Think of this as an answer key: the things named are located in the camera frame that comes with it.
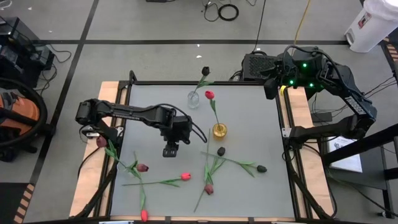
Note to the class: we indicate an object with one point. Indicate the black equipment boxes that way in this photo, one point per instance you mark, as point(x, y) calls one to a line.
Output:
point(18, 49)

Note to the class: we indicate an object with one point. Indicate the white printed booklet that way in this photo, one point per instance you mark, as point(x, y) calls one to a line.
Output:
point(345, 155)

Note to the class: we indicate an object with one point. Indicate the clear ribbed glass vase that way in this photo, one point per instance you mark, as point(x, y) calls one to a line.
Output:
point(193, 101)

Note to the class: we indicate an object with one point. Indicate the white trash bin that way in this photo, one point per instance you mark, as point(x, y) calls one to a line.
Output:
point(370, 28)

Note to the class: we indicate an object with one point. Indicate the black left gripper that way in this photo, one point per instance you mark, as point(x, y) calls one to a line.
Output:
point(177, 127)

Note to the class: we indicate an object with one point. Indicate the black power brick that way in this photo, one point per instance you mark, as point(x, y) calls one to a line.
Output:
point(321, 116)

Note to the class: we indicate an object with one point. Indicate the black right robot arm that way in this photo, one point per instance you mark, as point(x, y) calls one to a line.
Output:
point(354, 104)

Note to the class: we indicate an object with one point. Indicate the orange shop vacuum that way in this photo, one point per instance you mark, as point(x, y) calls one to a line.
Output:
point(21, 113)

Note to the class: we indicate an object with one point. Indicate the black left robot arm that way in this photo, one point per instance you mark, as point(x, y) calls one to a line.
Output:
point(130, 110)

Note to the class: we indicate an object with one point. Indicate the yellow tape tag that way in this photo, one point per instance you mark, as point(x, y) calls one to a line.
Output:
point(282, 90)

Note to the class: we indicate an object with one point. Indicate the yellow glass vase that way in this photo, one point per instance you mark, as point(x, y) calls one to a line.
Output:
point(219, 132)

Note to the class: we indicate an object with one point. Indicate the red vacuum cleaner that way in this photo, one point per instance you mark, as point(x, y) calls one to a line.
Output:
point(43, 109)

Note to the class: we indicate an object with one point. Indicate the black vented computer case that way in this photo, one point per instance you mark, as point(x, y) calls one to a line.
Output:
point(258, 67)

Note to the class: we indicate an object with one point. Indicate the black metal stand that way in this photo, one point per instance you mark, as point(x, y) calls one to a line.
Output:
point(360, 144)

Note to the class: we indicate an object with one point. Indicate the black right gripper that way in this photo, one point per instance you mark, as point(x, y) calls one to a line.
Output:
point(286, 73)

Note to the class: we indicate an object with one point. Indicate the bright red artificial tulip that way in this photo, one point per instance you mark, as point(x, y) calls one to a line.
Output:
point(144, 215)
point(185, 176)
point(209, 95)

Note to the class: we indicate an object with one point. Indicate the small clear glass vase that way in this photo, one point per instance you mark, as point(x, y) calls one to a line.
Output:
point(124, 171)

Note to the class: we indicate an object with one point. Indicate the wooden table side board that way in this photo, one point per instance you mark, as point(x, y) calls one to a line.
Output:
point(311, 174)
point(93, 174)

